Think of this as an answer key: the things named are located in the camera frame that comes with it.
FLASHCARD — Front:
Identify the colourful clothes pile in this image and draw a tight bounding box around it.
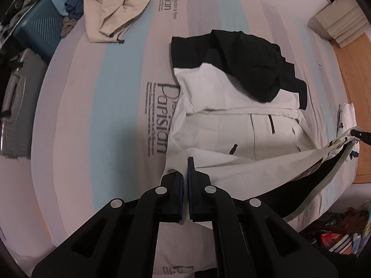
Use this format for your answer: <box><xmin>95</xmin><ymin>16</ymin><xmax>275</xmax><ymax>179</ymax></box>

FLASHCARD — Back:
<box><xmin>298</xmin><ymin>201</ymin><xmax>371</xmax><ymax>257</ymax></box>

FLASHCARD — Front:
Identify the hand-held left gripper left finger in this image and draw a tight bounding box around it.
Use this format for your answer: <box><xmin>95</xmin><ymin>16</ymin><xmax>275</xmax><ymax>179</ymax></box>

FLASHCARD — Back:
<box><xmin>31</xmin><ymin>171</ymin><xmax>184</xmax><ymax>278</ymax></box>

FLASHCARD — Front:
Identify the white and black jacket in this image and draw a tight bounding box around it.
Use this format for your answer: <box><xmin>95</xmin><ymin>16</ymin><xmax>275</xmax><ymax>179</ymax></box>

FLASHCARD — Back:
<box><xmin>162</xmin><ymin>29</ymin><xmax>361</xmax><ymax>229</ymax></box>

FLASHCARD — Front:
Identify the teal suitcase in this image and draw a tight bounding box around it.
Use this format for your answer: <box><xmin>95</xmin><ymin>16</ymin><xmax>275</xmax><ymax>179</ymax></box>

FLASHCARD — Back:
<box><xmin>13</xmin><ymin>0</ymin><xmax>68</xmax><ymax>64</ymax></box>

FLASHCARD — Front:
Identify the silver suitcase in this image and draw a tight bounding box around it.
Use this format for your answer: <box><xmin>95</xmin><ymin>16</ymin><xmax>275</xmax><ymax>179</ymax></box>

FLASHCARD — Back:
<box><xmin>0</xmin><ymin>48</ymin><xmax>48</xmax><ymax>160</ymax></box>

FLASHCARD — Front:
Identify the dark blue cloth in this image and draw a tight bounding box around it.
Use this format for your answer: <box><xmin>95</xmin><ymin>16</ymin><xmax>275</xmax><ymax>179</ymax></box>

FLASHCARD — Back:
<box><xmin>64</xmin><ymin>0</ymin><xmax>93</xmax><ymax>21</ymax></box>

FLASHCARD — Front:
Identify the bed with striped sheet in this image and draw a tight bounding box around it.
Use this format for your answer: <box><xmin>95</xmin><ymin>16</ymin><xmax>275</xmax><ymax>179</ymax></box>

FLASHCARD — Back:
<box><xmin>29</xmin><ymin>0</ymin><xmax>360</xmax><ymax>278</ymax></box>

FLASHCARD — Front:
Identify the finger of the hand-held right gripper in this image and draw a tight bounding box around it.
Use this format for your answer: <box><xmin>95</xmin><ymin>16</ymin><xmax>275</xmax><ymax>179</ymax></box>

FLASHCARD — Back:
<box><xmin>350</xmin><ymin>127</ymin><xmax>371</xmax><ymax>146</ymax></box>

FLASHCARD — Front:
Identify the grey and black clothes pile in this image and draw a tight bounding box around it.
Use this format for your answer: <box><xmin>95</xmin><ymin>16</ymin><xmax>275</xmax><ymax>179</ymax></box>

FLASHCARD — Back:
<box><xmin>0</xmin><ymin>0</ymin><xmax>44</xmax><ymax>35</ymax></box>

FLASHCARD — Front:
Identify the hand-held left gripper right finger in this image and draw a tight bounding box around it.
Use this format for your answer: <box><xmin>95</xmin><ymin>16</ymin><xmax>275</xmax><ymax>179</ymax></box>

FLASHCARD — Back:
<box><xmin>187</xmin><ymin>156</ymin><xmax>339</xmax><ymax>278</ymax></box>

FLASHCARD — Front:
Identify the beige jacket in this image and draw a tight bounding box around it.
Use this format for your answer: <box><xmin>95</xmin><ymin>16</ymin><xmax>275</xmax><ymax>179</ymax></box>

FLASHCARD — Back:
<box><xmin>83</xmin><ymin>0</ymin><xmax>162</xmax><ymax>44</ymax></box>

